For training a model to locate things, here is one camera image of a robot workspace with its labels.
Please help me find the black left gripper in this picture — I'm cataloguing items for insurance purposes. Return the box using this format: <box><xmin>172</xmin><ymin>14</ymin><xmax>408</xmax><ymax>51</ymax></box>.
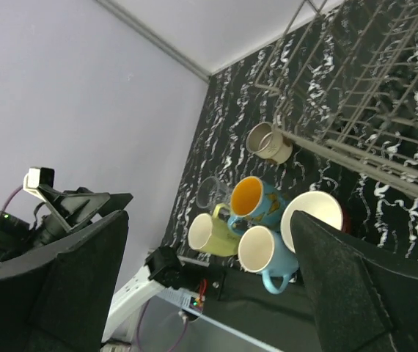
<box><xmin>32</xmin><ymin>186</ymin><xmax>133</xmax><ymax>238</ymax></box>

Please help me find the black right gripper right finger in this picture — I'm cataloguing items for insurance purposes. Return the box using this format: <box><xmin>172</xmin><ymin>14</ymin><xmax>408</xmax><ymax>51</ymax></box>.
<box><xmin>290</xmin><ymin>210</ymin><xmax>418</xmax><ymax>351</ymax></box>

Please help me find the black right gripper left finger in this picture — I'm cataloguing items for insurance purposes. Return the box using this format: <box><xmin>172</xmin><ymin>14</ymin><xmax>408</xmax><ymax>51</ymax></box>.
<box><xmin>0</xmin><ymin>210</ymin><xmax>128</xmax><ymax>351</ymax></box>

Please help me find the yellow-green mug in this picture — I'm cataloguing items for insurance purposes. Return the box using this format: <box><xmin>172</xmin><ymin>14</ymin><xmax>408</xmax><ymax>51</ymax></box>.
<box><xmin>187</xmin><ymin>203</ymin><xmax>241</xmax><ymax>257</ymax></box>

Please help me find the clear drinking glass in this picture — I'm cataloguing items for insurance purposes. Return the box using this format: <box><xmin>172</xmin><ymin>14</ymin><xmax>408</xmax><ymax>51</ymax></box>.
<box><xmin>196</xmin><ymin>176</ymin><xmax>232</xmax><ymax>213</ymax></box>

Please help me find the blue butterfly mug orange inside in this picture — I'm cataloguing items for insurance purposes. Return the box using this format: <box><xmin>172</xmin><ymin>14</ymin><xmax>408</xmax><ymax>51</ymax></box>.
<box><xmin>227</xmin><ymin>176</ymin><xmax>290</xmax><ymax>235</ymax></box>

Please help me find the beige cup with brown band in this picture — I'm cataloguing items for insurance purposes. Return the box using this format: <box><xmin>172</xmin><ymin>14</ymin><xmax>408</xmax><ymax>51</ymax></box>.
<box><xmin>246</xmin><ymin>122</ymin><xmax>293</xmax><ymax>164</ymax></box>

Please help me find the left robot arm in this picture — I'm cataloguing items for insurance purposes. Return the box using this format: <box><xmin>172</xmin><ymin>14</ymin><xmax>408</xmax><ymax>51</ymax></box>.
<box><xmin>0</xmin><ymin>186</ymin><xmax>133</xmax><ymax>262</ymax></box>

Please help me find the red mug white inside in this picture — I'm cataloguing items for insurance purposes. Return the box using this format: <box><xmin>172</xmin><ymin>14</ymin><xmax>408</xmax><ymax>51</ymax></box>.
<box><xmin>280</xmin><ymin>191</ymin><xmax>352</xmax><ymax>253</ymax></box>

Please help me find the light blue mug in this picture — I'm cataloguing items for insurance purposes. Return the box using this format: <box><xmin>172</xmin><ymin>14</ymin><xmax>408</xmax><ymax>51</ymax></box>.
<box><xmin>238</xmin><ymin>225</ymin><xmax>299</xmax><ymax>295</ymax></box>

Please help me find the left controller board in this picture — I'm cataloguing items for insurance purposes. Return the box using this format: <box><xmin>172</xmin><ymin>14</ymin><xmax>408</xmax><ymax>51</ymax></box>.
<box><xmin>164</xmin><ymin>280</ymin><xmax>210</xmax><ymax>320</ymax></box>

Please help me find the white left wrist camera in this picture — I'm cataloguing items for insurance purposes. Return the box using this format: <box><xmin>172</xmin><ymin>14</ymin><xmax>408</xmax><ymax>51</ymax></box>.
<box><xmin>22</xmin><ymin>166</ymin><xmax>55</xmax><ymax>201</ymax></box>

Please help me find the grey wire dish rack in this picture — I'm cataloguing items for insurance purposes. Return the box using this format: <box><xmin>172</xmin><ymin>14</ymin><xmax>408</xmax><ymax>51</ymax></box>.
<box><xmin>255</xmin><ymin>1</ymin><xmax>418</xmax><ymax>198</ymax></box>

